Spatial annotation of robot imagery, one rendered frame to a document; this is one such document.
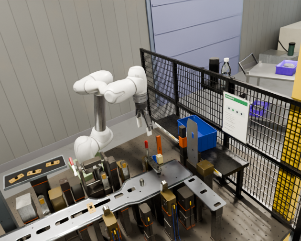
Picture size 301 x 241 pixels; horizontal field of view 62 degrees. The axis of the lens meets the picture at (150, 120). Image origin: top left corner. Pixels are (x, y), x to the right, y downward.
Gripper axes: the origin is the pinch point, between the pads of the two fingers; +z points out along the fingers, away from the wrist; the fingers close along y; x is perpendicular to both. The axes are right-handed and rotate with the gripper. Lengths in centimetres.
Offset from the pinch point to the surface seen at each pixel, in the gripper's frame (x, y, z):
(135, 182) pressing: -15.2, 9.5, 30.0
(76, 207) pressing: -54, 8, 30
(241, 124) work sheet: 54, 30, 2
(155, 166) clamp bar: -0.5, 10.9, 22.7
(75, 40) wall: 20, -251, -23
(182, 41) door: 220, -275, 18
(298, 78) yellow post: 58, 59, -34
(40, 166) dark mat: -66, -23, 14
